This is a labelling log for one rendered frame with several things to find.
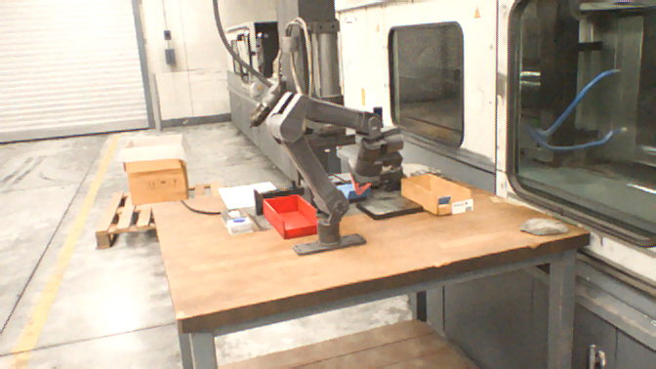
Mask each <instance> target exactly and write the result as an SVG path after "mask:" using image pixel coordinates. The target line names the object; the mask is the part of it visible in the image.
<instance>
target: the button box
mask: <svg viewBox="0 0 656 369"><path fill-rule="evenodd" d="M180 201H181V202H182V203H183V204H184V205H185V206H186V207H187V208H188V209H190V210H192V211H194V212H198V213H205V214H221V217H222V222H223V223H224V225H225V226H226V227H227V221H231V220H235V218H239V217H242V218H244V217H246V215H245V214H244V213H243V211H242V210H241V209H240V208H237V211H238V213H239V214H236V215H231V214H230V212H229V211H228V210H222V211H219V212H210V211H201V210H196V209H193V208H191V207H189V206H188V205H187V204H186V203H185V202H184V201H182V200H180ZM227 228H228V227H227Z"/></svg>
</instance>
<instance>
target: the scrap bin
mask: <svg viewBox="0 0 656 369"><path fill-rule="evenodd" d="M263 206H264V216H265V218H266V220H267V221H269V223H270V224H271V225H272V226H273V227H274V228H275V229H276V230H277V232H278V233H279V234H280V235H281V236H282V237H283V238H284V239H290V238H296V237H302V236H307V235H314V234H317V221H318V218H317V217H316V216H315V212H316V209H315V208H314V207H312V206H311V205H309V204H308V203H306V202H305V200H304V199H302V198H301V196H300V195H299V194H294V195H287V196H280V198H274V199H267V200H263Z"/></svg>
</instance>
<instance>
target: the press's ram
mask: <svg viewBox="0 0 656 369"><path fill-rule="evenodd" d="M307 127H309V128H312V129H314V130H313V135H306V136H305V138H306V140H307V144H308V146H309V147H311V149H312V150H314V149H319V150H323V149H324V150H325V151H329V149H331V148H337V149H342V146H344V145H352V144H356V135H355V134H354V133H352V132H349V131H347V128H346V127H341V126H337V125H331V124H327V123H322V122H318V121H313V120H308V119H307Z"/></svg>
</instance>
